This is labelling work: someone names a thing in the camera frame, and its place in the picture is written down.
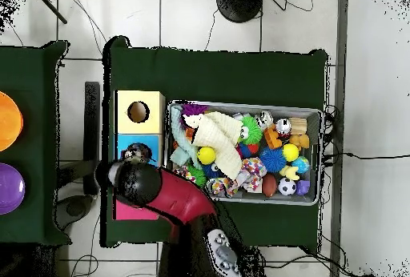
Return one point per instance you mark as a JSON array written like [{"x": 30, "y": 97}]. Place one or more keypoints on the cream waffle cloth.
[{"x": 221, "y": 142}]

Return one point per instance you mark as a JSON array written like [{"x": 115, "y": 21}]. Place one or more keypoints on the light blue waffle cloth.
[{"x": 179, "y": 136}]

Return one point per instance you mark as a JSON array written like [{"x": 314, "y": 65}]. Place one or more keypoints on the crushed bottle with blue label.
[{"x": 142, "y": 152}]

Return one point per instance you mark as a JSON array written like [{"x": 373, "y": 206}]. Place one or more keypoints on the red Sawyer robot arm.
[{"x": 182, "y": 197}]

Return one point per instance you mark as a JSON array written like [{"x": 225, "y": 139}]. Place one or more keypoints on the wooden box with three holes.
[{"x": 153, "y": 120}]

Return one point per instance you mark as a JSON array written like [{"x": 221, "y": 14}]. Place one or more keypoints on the yellow smiley ball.
[{"x": 206, "y": 155}]

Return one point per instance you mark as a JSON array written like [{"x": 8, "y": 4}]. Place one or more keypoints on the purple spiky rubber ball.
[{"x": 193, "y": 109}]

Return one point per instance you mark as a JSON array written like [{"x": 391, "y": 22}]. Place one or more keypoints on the green spiky rubber ball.
[{"x": 251, "y": 131}]

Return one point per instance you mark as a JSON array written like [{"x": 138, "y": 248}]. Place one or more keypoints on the dark green tablecloth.
[
  {"x": 25, "y": 72},
  {"x": 224, "y": 75}
]

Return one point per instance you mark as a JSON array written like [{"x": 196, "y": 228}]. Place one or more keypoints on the long orange building brick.
[{"x": 272, "y": 137}]

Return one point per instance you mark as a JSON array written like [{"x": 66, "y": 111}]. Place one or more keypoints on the blue spiky rubber ball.
[{"x": 272, "y": 159}]

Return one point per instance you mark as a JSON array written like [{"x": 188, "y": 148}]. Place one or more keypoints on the plain yellow ball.
[{"x": 291, "y": 152}]

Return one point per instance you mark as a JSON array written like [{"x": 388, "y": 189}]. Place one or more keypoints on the small soccer ball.
[{"x": 287, "y": 186}]

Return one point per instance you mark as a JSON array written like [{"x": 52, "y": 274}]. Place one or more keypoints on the black upright panel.
[{"x": 92, "y": 129}]

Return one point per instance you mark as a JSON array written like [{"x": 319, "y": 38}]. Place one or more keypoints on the black round stand base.
[{"x": 240, "y": 3}]

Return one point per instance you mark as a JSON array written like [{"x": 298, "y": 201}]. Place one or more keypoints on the orange plastic bowl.
[{"x": 9, "y": 120}]

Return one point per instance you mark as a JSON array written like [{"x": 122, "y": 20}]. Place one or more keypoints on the purple plastic bowl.
[{"x": 9, "y": 189}]

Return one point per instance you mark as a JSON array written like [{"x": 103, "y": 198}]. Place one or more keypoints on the black tripod leg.
[{"x": 51, "y": 7}]

